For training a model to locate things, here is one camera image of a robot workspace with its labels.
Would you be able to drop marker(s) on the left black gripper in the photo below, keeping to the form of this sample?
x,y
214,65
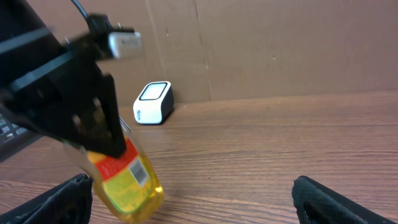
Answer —
x,y
58,90

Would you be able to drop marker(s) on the yellow dish soap bottle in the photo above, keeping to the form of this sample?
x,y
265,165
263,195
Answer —
x,y
128,186

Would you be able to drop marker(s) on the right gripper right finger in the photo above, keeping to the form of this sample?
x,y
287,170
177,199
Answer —
x,y
317,204

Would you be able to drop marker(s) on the white barcode scanner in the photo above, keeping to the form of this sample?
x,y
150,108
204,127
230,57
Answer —
x,y
154,104

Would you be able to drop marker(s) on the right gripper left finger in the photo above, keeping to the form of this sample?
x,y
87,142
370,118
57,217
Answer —
x,y
67,203

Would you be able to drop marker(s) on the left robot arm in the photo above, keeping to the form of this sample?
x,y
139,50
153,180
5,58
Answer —
x,y
57,90

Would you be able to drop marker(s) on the grey plastic mesh basket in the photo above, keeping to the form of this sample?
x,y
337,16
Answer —
x,y
15,138

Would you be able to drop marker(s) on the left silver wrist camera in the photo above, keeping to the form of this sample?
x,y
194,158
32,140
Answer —
x,y
125,44

